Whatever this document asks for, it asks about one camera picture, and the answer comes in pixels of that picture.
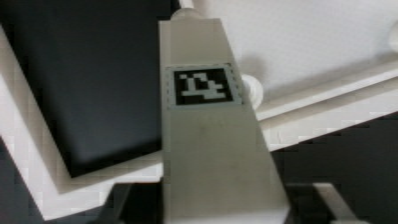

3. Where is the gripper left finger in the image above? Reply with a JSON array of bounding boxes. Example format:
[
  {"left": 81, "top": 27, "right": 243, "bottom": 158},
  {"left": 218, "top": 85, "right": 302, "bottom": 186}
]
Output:
[{"left": 99, "top": 184, "right": 131, "bottom": 224}]

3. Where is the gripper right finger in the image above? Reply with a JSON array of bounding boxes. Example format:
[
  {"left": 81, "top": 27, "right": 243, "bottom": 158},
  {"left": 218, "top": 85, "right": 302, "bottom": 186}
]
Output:
[{"left": 312, "top": 183, "right": 371, "bottom": 224}]

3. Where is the white desk leg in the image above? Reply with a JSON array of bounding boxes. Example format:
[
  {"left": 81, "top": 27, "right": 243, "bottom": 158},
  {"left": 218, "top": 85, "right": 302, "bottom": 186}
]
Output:
[{"left": 160, "top": 8, "right": 289, "bottom": 224}]

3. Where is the white desk tabletop tray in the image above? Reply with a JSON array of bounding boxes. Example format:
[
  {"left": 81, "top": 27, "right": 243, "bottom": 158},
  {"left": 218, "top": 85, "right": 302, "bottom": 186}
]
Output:
[{"left": 177, "top": 0, "right": 398, "bottom": 120}]

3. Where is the white L-shaped fence wall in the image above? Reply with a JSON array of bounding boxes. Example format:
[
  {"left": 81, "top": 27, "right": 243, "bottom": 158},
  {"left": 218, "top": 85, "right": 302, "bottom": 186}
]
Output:
[{"left": 0, "top": 27, "right": 398, "bottom": 220}]

